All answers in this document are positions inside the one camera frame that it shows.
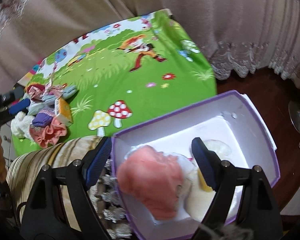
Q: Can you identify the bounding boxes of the white fluffy cloth pink trim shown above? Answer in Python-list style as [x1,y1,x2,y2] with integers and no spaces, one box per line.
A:
[11,111,34,140]

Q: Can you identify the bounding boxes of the yellow sponge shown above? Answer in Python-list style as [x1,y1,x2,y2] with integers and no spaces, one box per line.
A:
[198,169,213,192]

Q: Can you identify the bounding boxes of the white drawer cabinet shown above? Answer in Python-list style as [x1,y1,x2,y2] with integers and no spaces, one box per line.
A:
[0,124,16,168]

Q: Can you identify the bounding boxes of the pile of small clothes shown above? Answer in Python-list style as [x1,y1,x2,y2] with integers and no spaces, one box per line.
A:
[25,82,78,148]

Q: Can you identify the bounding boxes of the striped beige sofa cushion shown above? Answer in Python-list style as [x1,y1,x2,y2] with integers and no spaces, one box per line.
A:
[7,135,103,233]

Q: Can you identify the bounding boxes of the small yellow carton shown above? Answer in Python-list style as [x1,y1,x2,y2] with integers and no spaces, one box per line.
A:
[55,97,73,127]

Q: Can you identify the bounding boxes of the silver lace trim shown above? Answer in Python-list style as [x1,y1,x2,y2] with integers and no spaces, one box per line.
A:
[88,159,133,239]

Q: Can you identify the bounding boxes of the purple white storage box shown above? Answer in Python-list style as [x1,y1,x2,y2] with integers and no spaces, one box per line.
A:
[111,90,280,239]

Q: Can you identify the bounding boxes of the fan base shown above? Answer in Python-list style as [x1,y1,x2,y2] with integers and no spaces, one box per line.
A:
[288,101,300,133]

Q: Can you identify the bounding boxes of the green cartoon play mat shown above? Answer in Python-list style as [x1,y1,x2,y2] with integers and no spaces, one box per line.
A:
[25,9,217,141]

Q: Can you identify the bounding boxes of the beige curtain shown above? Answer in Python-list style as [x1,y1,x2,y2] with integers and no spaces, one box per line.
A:
[0,0,300,93]

